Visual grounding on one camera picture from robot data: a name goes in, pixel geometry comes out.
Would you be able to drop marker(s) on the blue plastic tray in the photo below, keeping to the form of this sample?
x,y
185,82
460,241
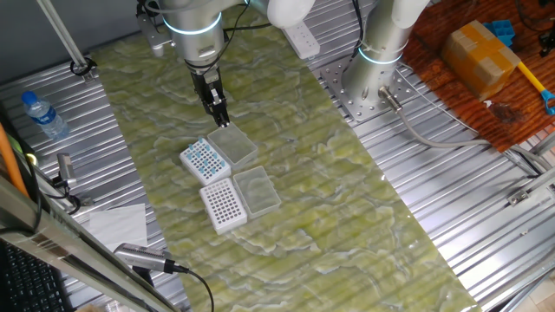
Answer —
x,y
503,30

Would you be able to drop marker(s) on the white pipette tip rack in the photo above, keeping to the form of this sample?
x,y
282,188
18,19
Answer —
x,y
208,177
223,208

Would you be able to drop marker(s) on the clear plastic rack lid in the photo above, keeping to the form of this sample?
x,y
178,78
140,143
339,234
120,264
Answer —
x,y
234,145
258,193

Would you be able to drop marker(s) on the orange tube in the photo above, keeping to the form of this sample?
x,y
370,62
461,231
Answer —
x,y
8,160

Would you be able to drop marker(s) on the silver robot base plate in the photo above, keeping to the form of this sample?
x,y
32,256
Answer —
x,y
360,110

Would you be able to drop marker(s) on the clear water bottle blue cap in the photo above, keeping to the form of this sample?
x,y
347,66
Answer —
x,y
45,117

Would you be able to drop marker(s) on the cardboard box yellow tape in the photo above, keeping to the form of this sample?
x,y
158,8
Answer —
x,y
477,58

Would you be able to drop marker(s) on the white power strip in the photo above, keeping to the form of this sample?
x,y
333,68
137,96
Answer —
x,y
303,41

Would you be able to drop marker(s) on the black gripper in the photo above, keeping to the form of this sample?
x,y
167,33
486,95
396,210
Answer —
x,y
201,84

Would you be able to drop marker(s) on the brown wooden board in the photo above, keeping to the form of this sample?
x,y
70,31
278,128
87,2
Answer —
x,y
455,117

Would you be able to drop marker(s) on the green marble pattern mat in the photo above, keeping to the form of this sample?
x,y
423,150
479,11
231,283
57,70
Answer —
x,y
325,195

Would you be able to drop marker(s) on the aluminium frame profile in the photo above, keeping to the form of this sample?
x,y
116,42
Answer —
x,y
537,184

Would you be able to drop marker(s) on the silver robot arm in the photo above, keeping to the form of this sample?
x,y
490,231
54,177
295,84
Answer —
x,y
195,26

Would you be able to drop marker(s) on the white paper sheet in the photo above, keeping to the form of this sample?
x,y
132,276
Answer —
x,y
119,225

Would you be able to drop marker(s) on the black keyboard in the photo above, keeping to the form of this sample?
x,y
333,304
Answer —
x,y
26,286

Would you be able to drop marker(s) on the aluminium pole black clamp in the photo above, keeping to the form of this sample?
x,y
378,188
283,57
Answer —
x,y
60,30

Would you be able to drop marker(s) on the small silver camera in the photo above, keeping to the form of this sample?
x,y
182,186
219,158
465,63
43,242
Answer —
x,y
66,167

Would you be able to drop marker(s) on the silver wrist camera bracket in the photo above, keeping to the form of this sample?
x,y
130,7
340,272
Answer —
x,y
154,37

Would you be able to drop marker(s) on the aluminium frame bar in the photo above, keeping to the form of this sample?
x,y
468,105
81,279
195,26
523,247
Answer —
x,y
65,247

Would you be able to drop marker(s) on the black device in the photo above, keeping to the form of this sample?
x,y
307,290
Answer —
x,y
547,41

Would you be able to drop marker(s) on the large silver camera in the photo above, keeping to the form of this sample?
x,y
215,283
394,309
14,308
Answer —
x,y
141,256

